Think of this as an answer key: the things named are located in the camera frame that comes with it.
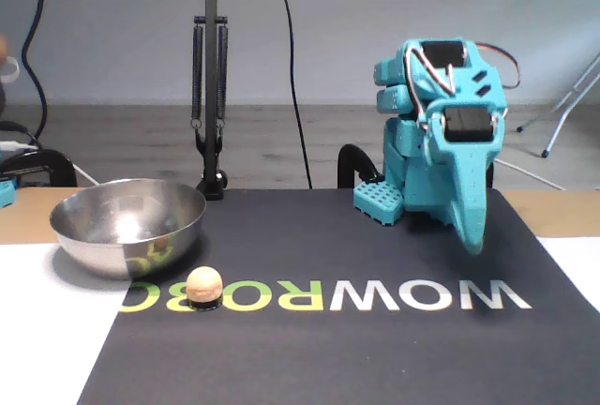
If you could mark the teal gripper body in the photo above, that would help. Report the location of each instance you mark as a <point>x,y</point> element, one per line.
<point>461,157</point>

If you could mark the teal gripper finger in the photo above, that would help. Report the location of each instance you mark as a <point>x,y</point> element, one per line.
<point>473,180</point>
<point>448,189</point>

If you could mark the wooden ball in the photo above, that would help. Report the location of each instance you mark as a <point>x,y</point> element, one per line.
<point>204,283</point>

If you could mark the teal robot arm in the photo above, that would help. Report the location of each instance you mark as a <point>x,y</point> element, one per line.
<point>398,142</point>

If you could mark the metal bowl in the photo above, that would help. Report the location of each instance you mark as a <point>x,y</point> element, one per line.
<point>94,255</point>

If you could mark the person hand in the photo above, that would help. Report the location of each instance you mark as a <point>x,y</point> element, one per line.
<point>3,49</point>

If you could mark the black table clamp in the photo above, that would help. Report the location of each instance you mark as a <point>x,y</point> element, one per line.
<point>490,175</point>
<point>349,166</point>
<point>58,161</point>

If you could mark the white folding stand legs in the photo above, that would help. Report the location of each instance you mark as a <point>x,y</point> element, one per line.
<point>557,128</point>

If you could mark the black WOWROBO printed mat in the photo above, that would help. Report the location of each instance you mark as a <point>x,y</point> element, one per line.
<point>328,353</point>

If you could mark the small teal printed part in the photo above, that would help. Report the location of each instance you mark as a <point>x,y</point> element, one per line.
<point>5,194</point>

